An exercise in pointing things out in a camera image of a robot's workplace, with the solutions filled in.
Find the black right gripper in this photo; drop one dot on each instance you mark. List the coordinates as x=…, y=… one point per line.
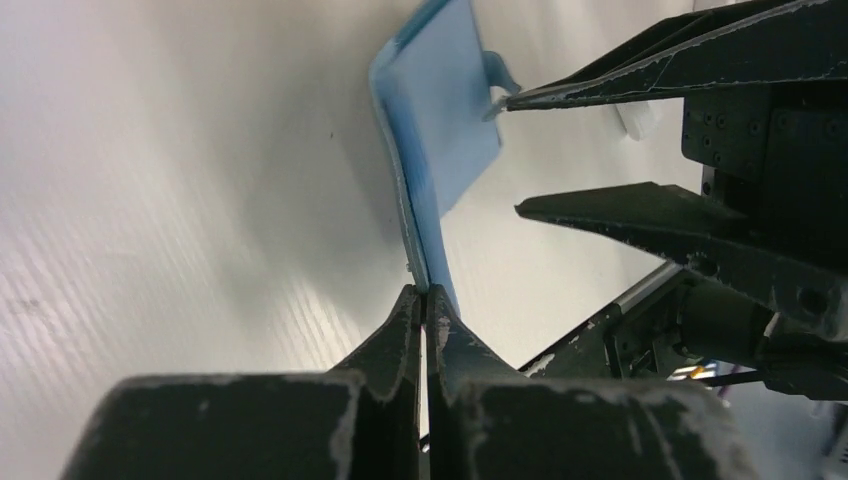
x=778, y=153

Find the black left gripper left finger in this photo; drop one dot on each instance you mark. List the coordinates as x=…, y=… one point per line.
x=358, y=420

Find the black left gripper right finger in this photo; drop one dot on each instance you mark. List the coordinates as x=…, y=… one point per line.
x=488, y=421

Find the blue card holder wallet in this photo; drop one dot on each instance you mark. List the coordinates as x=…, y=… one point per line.
x=431, y=86

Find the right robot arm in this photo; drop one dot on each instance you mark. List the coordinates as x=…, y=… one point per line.
x=691, y=316

